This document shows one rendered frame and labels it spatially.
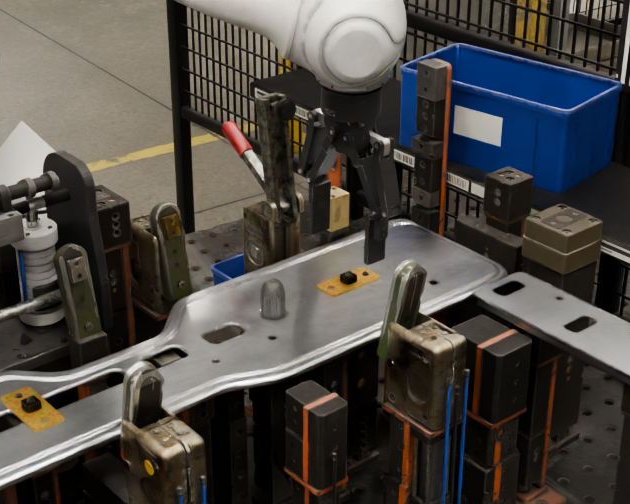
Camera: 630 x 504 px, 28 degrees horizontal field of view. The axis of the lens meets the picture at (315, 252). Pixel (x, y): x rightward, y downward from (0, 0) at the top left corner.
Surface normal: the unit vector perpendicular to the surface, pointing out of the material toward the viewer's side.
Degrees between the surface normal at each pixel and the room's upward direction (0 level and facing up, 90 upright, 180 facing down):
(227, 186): 0
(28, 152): 44
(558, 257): 89
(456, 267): 0
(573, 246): 89
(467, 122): 90
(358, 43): 93
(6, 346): 0
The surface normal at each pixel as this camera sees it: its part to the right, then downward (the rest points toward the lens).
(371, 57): 0.11, 0.48
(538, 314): 0.00, -0.89
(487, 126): -0.65, 0.35
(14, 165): -0.59, -0.48
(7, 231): 0.64, 0.36
